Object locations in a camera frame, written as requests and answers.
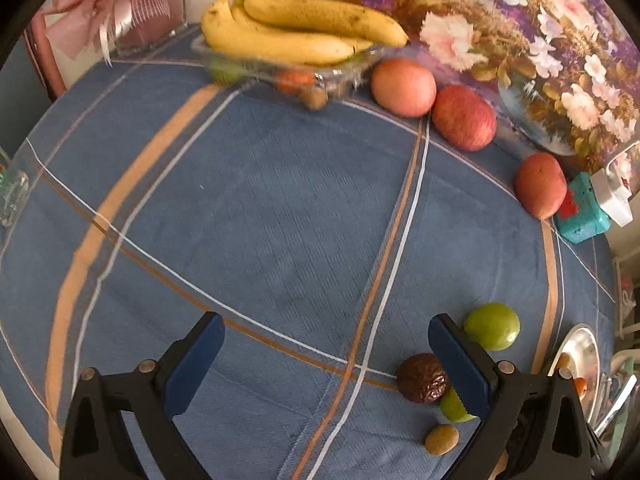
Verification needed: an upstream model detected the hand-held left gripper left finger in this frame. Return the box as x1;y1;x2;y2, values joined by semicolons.
60;311;226;480

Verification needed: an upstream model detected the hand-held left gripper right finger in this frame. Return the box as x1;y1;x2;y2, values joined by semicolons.
428;313;593;480

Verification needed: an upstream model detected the dark wrinkled passion fruit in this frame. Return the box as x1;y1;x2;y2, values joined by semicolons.
397;353;449;404

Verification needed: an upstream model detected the green jujube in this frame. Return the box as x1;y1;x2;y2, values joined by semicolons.
463;302;521;351
439;385;478;423

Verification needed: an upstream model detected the pale longan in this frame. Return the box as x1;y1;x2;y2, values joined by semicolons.
425;423;460;456

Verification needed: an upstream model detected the round steel plate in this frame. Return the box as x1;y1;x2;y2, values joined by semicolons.
548;324;601;426

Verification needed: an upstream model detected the blue plaid tablecloth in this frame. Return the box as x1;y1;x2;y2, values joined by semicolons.
0;22;618;480

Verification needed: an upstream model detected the teal patterned box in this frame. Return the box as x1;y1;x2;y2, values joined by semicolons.
555;171;612;244

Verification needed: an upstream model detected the large red apple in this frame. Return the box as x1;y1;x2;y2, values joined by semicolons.
514;153;569;220

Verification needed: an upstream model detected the white power strip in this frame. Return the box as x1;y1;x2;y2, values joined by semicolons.
590;142;640;228

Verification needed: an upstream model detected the clear glass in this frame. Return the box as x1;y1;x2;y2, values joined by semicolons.
0;147;30;228

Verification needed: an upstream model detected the pale orange apple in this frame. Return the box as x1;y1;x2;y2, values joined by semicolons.
370;58;437;119

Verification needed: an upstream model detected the small brown fruit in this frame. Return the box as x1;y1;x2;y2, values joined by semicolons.
301;86;328;111

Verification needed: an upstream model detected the green fruit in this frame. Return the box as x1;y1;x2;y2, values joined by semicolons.
207;57;243;86

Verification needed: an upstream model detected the small tangerine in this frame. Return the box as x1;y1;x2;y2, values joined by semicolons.
274;69;317;95

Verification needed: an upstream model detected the clear plastic fruit container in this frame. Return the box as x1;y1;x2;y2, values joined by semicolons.
191;35;385;111

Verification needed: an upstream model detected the brown wooden chair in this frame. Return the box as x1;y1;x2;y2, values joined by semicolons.
22;12;66;101

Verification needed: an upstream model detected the bunch of yellow bananas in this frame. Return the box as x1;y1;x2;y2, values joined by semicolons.
201;0;410;67

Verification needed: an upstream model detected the flower painting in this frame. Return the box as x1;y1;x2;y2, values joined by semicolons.
332;0;640;171

